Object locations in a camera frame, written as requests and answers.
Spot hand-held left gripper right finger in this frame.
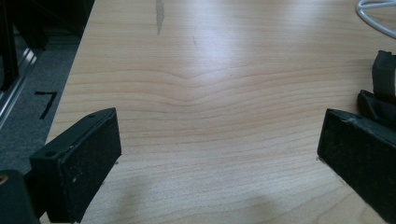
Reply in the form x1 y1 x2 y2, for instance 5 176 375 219
317 108 396 224

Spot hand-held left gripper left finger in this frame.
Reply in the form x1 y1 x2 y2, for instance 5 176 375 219
29 107 122 224

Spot dark cabinet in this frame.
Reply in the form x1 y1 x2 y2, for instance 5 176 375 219
0 0 96 91

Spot aluminium frame rail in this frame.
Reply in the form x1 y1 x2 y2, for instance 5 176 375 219
0 46 39 129

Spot white cable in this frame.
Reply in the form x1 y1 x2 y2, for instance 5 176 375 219
355 0 396 40

